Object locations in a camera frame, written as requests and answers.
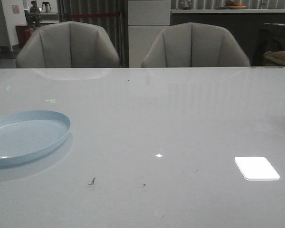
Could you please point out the light blue round plate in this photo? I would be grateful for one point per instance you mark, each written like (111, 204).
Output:
(29, 135)

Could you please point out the right beige upholstered chair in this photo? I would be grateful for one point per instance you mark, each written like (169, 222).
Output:
(195, 45)

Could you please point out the beige upholstered chair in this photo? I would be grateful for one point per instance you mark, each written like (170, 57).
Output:
(68, 45)
(195, 45)

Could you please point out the white cabinet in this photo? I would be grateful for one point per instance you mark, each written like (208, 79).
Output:
(145, 19)

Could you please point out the left beige upholstered chair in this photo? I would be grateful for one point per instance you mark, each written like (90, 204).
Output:
(68, 45)

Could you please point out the dark counter with white top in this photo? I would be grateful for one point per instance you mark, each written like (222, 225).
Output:
(244, 24)

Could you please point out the fruit bowl on counter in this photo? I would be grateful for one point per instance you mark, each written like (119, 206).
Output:
(234, 4)

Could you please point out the red bin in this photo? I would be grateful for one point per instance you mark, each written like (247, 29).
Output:
(23, 34)

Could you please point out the seated person in background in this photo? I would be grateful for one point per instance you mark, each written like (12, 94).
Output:
(32, 16)

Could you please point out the tan cushion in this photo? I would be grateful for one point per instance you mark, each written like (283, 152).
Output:
(274, 58)

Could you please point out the pink wall notice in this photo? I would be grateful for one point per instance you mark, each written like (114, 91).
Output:
(15, 9)

